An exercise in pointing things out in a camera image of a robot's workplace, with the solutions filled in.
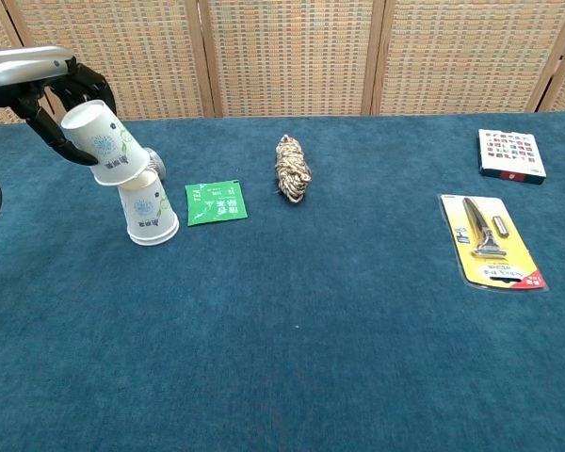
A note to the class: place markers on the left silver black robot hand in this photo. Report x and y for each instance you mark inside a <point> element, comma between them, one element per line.
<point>23,66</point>

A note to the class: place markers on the white paper cup green print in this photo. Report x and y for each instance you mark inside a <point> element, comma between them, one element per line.
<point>153,241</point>
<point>108,150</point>
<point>146,207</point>

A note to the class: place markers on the green tea packet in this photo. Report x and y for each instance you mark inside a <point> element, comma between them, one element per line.
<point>216,202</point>

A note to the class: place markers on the woven bamboo folding screen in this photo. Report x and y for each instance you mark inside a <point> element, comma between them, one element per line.
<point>292,52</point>

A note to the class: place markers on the blue felt table mat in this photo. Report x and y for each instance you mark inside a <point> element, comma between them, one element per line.
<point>282,339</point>

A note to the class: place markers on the white card box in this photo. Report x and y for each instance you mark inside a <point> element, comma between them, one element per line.
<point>511,153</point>

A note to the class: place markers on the yellow razor blister pack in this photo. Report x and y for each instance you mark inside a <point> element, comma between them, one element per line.
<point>492,245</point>

